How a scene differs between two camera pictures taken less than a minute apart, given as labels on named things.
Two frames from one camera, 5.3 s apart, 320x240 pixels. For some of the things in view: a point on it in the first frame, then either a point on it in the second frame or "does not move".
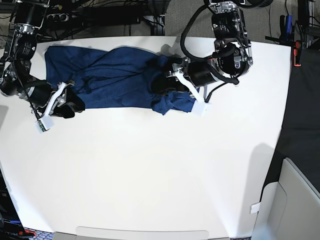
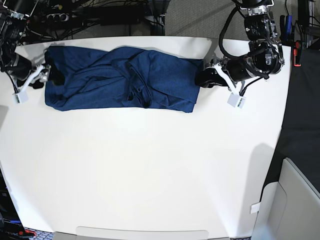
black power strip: (58, 17) does not move
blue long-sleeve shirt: (114, 77) does not move
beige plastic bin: (289, 209) does not move
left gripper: (40, 96) to (36, 78)
